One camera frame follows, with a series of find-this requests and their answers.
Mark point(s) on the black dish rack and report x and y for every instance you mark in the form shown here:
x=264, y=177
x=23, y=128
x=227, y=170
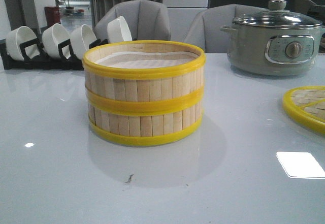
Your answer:
x=35, y=56

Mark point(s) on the bamboo steamer tier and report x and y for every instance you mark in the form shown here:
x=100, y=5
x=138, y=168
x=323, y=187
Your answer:
x=144, y=84
x=147, y=123

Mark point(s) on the red bin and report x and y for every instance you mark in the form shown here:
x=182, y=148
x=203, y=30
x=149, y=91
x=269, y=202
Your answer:
x=52, y=15

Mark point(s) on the right grey chair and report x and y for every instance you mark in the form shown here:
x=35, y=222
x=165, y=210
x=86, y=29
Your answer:
x=205, y=32

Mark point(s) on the white bowl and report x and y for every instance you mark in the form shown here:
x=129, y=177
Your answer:
x=17, y=37
x=118, y=30
x=81, y=38
x=53, y=36

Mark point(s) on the grey chair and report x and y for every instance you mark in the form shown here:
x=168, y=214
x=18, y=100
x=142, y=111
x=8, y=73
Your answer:
x=205, y=32
x=147, y=20

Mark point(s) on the glass pot lid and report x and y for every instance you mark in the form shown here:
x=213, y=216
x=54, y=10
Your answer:
x=276, y=16

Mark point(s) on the woven bamboo steamer lid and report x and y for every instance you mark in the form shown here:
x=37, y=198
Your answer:
x=305, y=105

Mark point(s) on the white cabinet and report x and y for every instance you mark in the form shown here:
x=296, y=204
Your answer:
x=181, y=14

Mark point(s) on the green electric cooking pot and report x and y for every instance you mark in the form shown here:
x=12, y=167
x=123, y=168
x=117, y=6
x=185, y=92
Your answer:
x=273, y=51

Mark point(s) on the left grey chair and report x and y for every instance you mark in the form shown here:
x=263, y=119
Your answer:
x=147, y=20

